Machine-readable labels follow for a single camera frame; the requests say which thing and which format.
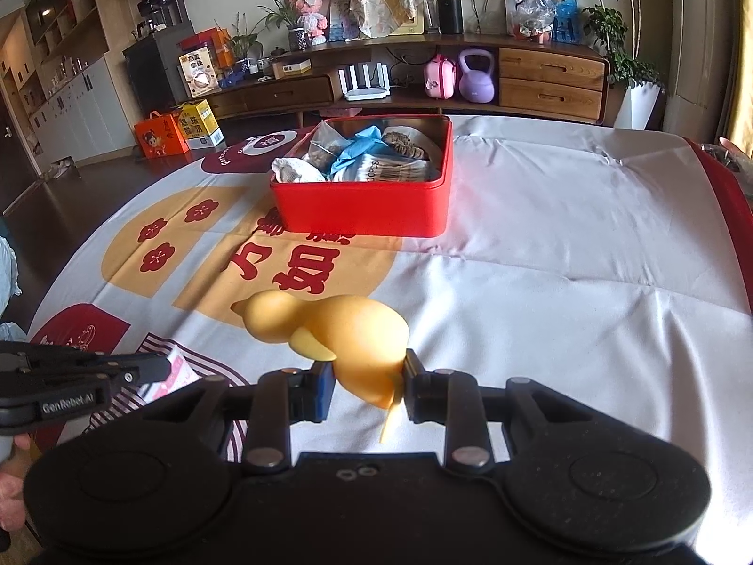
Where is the black coffee machine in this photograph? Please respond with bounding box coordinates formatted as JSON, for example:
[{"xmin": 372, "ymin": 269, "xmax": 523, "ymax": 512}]
[{"xmin": 136, "ymin": 0, "xmax": 192, "ymax": 36}]

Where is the blue plastic package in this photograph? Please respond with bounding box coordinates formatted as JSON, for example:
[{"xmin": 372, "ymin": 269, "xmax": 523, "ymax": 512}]
[{"xmin": 553, "ymin": 0, "xmax": 583, "ymax": 44}]

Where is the potted orchid plant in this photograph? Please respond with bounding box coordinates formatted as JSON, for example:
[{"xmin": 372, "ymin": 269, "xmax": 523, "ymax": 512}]
[{"xmin": 259, "ymin": 0, "xmax": 310, "ymax": 51}]

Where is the small potted plant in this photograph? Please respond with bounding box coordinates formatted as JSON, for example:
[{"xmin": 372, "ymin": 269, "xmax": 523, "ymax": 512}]
[{"xmin": 215, "ymin": 12, "xmax": 263, "ymax": 74}]

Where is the blue rubber glove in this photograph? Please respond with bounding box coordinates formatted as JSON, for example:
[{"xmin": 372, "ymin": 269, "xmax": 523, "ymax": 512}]
[{"xmin": 328, "ymin": 125, "xmax": 392, "ymax": 176}]

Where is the small white box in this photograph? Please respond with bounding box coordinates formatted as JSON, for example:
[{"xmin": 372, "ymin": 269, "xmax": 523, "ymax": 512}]
[{"xmin": 272, "ymin": 56, "xmax": 312, "ymax": 79}]

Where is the red metal tin box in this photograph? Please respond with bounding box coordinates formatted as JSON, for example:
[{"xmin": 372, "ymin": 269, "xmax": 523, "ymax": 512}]
[{"xmin": 269, "ymin": 114, "xmax": 454, "ymax": 238}]

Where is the wooden TV cabinet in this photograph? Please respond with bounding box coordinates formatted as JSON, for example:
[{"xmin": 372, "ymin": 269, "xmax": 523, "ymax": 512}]
[{"xmin": 200, "ymin": 32, "xmax": 609, "ymax": 127}]

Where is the white router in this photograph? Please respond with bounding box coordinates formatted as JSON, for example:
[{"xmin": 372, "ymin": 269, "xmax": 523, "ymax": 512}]
[{"xmin": 338, "ymin": 64, "xmax": 392, "ymax": 101}]

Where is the person's left hand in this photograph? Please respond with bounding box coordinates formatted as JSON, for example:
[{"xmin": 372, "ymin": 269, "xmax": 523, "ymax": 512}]
[{"xmin": 0, "ymin": 434, "xmax": 33, "ymax": 533}]

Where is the white standing air conditioner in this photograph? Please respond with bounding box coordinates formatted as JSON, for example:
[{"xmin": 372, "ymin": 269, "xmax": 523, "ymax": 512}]
[{"xmin": 665, "ymin": 0, "xmax": 736, "ymax": 142}]

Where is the yellow rubber duck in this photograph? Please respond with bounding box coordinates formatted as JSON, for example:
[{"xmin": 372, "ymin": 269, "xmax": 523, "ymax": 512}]
[{"xmin": 231, "ymin": 290, "xmax": 411, "ymax": 445}]

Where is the white gauze cloth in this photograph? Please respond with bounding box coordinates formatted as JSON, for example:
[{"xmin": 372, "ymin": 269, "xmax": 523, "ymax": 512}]
[{"xmin": 272, "ymin": 158, "xmax": 326, "ymax": 185}]

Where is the dark cabinet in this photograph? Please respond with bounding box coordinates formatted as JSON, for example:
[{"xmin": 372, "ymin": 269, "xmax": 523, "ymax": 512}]
[{"xmin": 123, "ymin": 20, "xmax": 198, "ymax": 115}]

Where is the cotton swab packet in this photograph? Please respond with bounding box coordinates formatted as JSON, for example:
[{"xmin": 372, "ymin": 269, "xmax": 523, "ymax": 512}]
[{"xmin": 356, "ymin": 154, "xmax": 441, "ymax": 185}]

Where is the yellow white carton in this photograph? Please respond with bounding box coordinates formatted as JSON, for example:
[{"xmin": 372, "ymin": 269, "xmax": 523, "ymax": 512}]
[{"xmin": 176, "ymin": 99, "xmax": 225, "ymax": 149}]

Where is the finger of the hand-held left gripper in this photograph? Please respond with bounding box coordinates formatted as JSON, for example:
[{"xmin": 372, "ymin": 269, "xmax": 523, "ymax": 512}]
[
  {"xmin": 0, "ymin": 354, "xmax": 173, "ymax": 389},
  {"xmin": 0, "ymin": 340, "xmax": 98, "ymax": 361}
]

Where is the pink white packet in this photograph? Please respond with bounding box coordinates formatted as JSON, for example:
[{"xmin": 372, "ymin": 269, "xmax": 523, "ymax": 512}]
[{"xmin": 136, "ymin": 346, "xmax": 202, "ymax": 406}]

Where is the illustrated card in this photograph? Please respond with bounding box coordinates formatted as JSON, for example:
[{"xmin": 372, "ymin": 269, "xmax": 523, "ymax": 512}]
[{"xmin": 326, "ymin": 0, "xmax": 360, "ymax": 42}]

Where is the wooden wall shelf unit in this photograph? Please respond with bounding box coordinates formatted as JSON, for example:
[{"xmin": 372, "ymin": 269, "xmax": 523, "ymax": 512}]
[{"xmin": 0, "ymin": 0, "xmax": 136, "ymax": 160}]

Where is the clear plastic bag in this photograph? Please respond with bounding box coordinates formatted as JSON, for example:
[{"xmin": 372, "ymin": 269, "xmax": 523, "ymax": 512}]
[{"xmin": 511, "ymin": 0, "xmax": 557, "ymax": 42}]

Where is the yellow curtain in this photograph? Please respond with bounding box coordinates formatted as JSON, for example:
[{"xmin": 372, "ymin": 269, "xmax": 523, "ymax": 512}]
[{"xmin": 726, "ymin": 0, "xmax": 753, "ymax": 142}]

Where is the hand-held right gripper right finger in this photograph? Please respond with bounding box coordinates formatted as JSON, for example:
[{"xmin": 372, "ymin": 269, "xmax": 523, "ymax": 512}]
[{"xmin": 403, "ymin": 348, "xmax": 562, "ymax": 476}]

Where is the potted tree white planter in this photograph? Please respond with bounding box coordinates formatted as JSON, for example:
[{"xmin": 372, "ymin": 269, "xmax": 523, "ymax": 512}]
[{"xmin": 565, "ymin": 0, "xmax": 665, "ymax": 130}]

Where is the red orange gift box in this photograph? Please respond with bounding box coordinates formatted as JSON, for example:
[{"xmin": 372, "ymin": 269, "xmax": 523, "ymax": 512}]
[{"xmin": 179, "ymin": 28, "xmax": 233, "ymax": 68}]

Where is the black cylinder speaker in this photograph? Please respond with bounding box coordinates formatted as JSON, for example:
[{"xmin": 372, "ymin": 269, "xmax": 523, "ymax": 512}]
[{"xmin": 436, "ymin": 0, "xmax": 464, "ymax": 35}]

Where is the pink doll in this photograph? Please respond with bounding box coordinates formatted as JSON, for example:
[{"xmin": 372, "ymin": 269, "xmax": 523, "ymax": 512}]
[{"xmin": 289, "ymin": 0, "xmax": 330, "ymax": 45}]

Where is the printed snack carton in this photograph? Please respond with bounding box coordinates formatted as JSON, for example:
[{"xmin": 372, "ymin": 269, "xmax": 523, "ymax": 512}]
[{"xmin": 179, "ymin": 47, "xmax": 216, "ymax": 98}]

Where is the purple kettlebell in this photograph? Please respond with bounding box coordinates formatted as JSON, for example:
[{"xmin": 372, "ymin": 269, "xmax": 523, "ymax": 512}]
[{"xmin": 457, "ymin": 48, "xmax": 497, "ymax": 102}]

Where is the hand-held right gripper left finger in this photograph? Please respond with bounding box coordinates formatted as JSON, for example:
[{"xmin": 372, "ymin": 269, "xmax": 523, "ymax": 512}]
[{"xmin": 176, "ymin": 359, "xmax": 337, "ymax": 475}]

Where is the pink toy case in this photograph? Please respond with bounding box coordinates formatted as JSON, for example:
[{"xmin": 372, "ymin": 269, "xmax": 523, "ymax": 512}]
[{"xmin": 425, "ymin": 54, "xmax": 458, "ymax": 99}]

